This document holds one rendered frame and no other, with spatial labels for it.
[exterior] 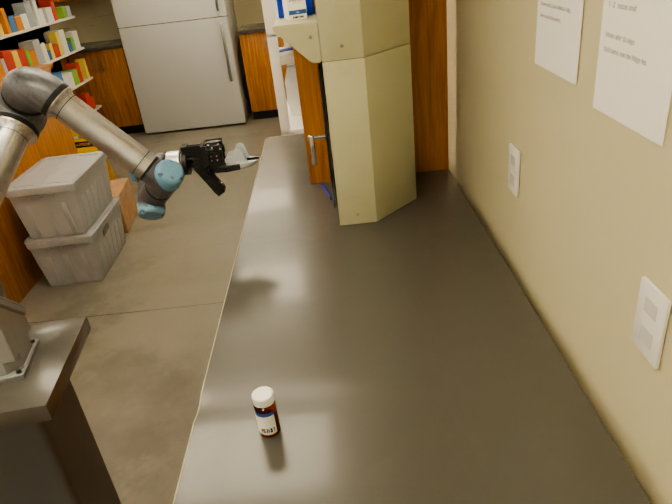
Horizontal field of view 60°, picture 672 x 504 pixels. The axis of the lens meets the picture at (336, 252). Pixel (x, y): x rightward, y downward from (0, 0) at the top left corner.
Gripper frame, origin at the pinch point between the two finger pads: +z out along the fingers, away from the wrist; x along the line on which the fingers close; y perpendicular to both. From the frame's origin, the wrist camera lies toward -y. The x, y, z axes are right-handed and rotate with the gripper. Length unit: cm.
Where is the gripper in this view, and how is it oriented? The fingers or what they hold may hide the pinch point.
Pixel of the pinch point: (254, 161)
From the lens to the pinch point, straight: 170.5
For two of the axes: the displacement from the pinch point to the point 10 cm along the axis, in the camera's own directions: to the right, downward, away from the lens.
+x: -0.4, -4.7, 8.8
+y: -1.1, -8.7, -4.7
